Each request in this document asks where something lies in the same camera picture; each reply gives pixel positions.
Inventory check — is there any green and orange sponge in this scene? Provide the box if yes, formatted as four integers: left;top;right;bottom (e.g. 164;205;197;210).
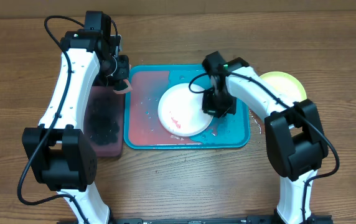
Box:
113;79;132;95

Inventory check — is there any white plate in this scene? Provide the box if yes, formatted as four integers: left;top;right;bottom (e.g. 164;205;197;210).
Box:
157;83;213;137

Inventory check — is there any yellow-green plate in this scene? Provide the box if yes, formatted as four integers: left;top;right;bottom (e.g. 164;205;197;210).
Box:
260;72;307;101

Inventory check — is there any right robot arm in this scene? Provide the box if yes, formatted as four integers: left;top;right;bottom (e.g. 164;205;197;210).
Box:
202;52;328;223

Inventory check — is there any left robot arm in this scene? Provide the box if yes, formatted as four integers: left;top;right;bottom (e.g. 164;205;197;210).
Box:
17;29;130;223

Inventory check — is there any black plastic tray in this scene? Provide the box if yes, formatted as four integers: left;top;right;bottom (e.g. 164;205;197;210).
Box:
84;85;125;158

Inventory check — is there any teal plastic tray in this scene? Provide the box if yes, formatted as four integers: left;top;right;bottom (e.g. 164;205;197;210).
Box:
124;64;250;150

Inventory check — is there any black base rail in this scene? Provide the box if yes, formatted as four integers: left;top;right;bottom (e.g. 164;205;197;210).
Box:
57;215;334;224

